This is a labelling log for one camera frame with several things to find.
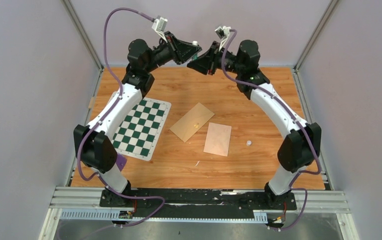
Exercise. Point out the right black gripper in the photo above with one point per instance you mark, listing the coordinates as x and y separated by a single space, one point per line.
206 63

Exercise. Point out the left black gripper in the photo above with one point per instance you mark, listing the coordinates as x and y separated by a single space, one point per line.
181 55

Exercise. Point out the white green glue stick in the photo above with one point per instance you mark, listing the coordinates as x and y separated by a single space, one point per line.
195 43

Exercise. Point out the tan kraft envelope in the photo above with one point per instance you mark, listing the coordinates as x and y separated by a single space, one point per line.
191 122

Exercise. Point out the pink paper envelope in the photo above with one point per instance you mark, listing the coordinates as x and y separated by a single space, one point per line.
217 139

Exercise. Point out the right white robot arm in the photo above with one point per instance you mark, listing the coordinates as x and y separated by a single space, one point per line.
301 140

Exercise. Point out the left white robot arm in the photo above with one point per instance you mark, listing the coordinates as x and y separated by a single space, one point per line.
93 145

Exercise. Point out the green white chessboard mat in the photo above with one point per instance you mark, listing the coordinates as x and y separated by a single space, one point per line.
138 134

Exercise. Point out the purple plastic piece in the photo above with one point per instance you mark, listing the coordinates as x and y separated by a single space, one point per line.
121 161

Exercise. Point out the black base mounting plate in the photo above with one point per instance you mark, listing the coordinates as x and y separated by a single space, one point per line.
191 203

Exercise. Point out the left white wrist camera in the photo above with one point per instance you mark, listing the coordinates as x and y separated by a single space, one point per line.
159 25

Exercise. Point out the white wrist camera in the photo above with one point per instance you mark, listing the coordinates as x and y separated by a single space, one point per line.
223 32
159 25

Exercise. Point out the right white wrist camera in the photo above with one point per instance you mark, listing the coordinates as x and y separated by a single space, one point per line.
223 32

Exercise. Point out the aluminium frame rail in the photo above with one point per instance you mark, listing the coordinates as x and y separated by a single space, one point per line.
82 203

